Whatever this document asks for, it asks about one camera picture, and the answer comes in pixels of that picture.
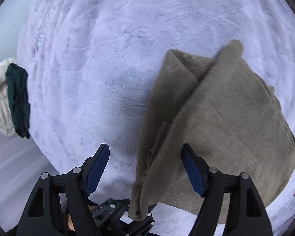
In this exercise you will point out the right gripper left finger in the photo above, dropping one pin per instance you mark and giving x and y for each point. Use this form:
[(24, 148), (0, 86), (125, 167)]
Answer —
[(42, 214)]

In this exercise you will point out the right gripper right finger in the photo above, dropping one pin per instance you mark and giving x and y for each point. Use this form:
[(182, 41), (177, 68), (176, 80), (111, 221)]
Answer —
[(246, 213)]

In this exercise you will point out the olive brown knit sweater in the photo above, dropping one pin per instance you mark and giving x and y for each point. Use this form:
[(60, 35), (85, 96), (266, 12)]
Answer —
[(227, 114)]

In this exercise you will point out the person's left hand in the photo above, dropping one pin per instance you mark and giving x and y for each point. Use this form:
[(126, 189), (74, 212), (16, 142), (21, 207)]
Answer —
[(70, 225)]

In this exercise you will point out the white quilted pillow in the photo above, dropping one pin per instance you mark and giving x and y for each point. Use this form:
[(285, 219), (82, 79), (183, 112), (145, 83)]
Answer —
[(6, 124)]

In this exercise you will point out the dark green folded garment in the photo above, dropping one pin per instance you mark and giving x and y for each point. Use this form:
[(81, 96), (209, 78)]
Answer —
[(16, 79)]

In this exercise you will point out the lavender plush bed blanket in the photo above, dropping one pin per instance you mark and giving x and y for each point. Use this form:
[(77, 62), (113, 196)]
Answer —
[(92, 66)]

